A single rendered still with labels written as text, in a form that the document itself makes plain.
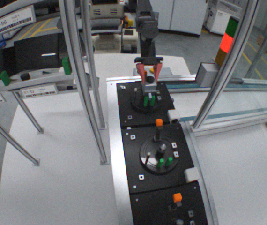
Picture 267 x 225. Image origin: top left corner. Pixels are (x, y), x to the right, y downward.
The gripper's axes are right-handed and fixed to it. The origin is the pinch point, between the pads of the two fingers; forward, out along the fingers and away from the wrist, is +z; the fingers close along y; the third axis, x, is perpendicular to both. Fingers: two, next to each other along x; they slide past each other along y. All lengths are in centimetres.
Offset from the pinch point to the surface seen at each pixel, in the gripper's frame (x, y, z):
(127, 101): 8.6, -8.2, 8.1
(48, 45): -28.7, -27.0, -9.2
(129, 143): -5.8, -9.5, 21.2
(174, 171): -15.3, 4.2, 29.8
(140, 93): 9.3, -2.2, 4.6
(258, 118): -3, 64, 19
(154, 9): 249, 81, -162
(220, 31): 299, 292, -150
